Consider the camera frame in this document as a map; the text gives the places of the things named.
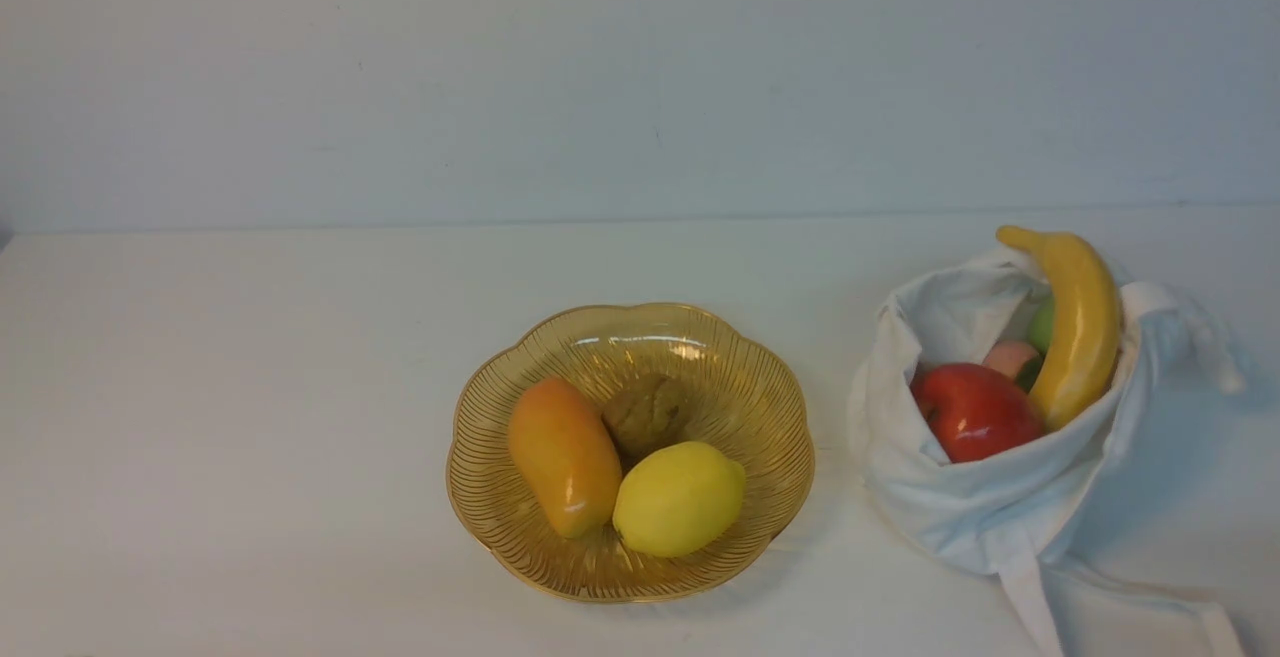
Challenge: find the amber glass fruit bowl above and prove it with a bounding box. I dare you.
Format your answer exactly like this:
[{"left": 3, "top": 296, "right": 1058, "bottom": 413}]
[{"left": 445, "top": 302, "right": 817, "bottom": 604}]

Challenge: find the yellow lemon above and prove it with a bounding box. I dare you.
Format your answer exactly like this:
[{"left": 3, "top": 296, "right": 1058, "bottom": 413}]
[{"left": 612, "top": 441, "right": 746, "bottom": 558}]

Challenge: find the yellow banana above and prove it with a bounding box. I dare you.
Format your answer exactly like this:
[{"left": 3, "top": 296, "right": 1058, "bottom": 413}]
[{"left": 996, "top": 225, "right": 1123, "bottom": 432}]

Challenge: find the white cloth bag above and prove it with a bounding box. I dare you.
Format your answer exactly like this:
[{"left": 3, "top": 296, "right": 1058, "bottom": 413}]
[{"left": 847, "top": 247, "right": 1245, "bottom": 656}]

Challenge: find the orange mango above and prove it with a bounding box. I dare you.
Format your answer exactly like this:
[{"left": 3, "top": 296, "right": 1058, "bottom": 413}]
[{"left": 507, "top": 377, "right": 623, "bottom": 539}]

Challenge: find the pink peach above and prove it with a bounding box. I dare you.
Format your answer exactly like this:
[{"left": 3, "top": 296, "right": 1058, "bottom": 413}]
[{"left": 982, "top": 341, "right": 1044, "bottom": 391}]

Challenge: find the green fruit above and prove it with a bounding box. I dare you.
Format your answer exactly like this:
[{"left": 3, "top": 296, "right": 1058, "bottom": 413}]
[{"left": 1027, "top": 295, "right": 1055, "bottom": 355}]

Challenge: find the red apple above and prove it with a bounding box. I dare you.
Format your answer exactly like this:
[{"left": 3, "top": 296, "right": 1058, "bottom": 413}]
[{"left": 910, "top": 362, "right": 1046, "bottom": 464}]

